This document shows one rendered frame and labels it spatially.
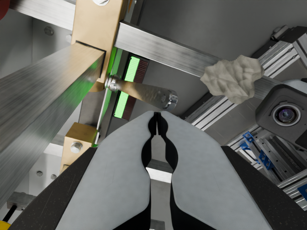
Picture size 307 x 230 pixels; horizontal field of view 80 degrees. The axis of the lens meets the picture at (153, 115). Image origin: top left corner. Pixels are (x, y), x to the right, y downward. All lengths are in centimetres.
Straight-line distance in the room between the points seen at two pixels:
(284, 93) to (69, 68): 19
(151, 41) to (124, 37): 3
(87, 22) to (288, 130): 24
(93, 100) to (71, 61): 29
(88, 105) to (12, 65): 18
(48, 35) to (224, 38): 91
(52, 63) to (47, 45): 38
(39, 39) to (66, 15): 30
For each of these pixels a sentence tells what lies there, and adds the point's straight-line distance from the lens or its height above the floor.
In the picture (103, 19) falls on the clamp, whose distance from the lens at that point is 25.
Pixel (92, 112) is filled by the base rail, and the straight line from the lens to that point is 50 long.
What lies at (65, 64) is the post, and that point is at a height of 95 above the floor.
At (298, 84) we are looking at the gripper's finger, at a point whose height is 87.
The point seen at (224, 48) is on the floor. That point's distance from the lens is 120.
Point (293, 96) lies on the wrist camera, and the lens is 21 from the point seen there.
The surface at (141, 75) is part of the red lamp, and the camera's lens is 43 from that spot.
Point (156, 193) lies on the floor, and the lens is 187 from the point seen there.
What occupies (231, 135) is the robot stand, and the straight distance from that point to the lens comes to 123.
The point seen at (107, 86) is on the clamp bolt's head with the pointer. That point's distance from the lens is 29.
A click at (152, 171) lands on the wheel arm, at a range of 41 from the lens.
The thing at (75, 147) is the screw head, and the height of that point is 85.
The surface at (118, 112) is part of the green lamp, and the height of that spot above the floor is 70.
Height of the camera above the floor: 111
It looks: 59 degrees down
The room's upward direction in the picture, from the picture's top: 179 degrees clockwise
